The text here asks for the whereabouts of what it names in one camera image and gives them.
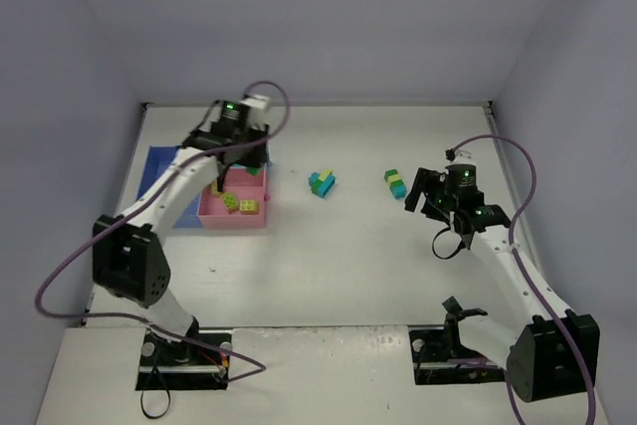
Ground green yellow teal lego cluster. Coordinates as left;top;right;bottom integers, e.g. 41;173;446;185
384;169;407;200

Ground pale yellow lego brick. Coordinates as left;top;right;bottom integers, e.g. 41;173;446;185
210;182;222;196

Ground yellow printed lego brick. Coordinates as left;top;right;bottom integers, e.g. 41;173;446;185
239;199;260;215

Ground lime green lego brick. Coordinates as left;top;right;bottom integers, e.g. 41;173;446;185
219;192;239;213

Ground teal green lego stack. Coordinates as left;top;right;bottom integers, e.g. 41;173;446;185
308;169;335;199

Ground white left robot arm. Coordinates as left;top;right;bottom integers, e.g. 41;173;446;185
92;94;270;339

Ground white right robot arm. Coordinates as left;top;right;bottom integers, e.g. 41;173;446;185
405;152;600;403

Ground teal plastic bin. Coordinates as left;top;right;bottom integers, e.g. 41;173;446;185
260;145;272;168

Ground pink plastic bin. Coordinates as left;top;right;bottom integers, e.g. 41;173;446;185
198;166;270;230

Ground blue plastic bin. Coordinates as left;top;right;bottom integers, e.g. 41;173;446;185
136;146;203;229

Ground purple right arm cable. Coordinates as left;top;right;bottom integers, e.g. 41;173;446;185
444;133;598;425

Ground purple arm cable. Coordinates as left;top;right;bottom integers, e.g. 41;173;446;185
34;80;291;384
444;133;598;425

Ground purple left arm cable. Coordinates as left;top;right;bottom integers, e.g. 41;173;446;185
34;80;291;384

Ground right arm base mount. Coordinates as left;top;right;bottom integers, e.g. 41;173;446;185
408;325;505;386

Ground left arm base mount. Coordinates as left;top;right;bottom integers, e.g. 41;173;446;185
135;330;230;391

